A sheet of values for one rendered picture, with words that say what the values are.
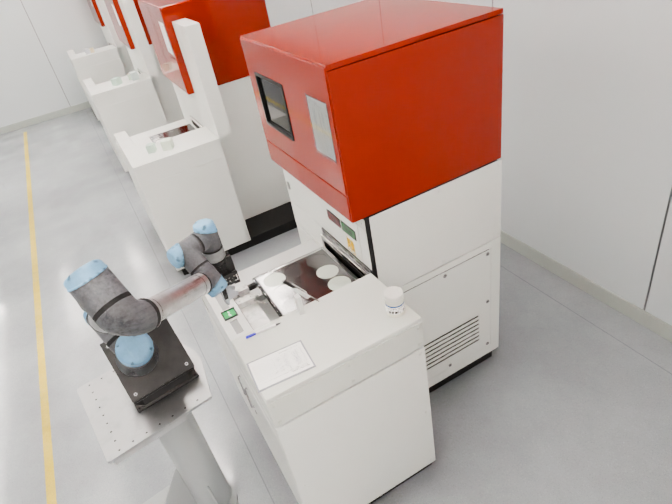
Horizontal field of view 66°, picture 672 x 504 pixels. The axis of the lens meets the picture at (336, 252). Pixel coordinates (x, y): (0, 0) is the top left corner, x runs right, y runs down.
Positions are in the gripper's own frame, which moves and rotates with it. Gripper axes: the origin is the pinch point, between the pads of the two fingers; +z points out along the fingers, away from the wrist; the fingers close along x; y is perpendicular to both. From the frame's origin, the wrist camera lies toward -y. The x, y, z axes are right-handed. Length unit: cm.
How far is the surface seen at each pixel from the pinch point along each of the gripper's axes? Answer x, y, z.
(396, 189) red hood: -11, 74, -23
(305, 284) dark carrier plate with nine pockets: 9.0, 35.4, 15.9
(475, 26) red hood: -12, 114, -73
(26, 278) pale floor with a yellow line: 295, -114, 106
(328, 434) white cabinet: -45, 12, 41
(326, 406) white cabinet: -45, 14, 26
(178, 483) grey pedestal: 3, -47, 81
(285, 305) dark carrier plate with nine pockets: 2.1, 22.4, 15.9
